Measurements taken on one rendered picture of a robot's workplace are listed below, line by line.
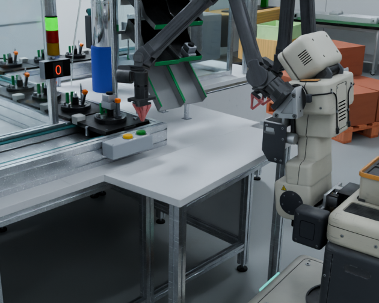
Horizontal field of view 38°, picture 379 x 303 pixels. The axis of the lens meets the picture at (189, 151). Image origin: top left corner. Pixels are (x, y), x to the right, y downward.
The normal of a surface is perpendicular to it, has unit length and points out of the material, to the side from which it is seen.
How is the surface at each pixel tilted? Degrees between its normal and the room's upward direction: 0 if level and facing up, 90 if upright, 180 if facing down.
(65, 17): 90
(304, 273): 0
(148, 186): 0
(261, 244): 0
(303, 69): 90
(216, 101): 90
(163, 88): 45
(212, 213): 90
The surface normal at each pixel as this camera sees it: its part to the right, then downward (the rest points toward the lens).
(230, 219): -0.69, 0.24
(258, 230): 0.02, -0.94
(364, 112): 0.45, 0.31
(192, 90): 0.44, -0.46
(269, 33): -0.50, 0.29
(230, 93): 0.73, 0.25
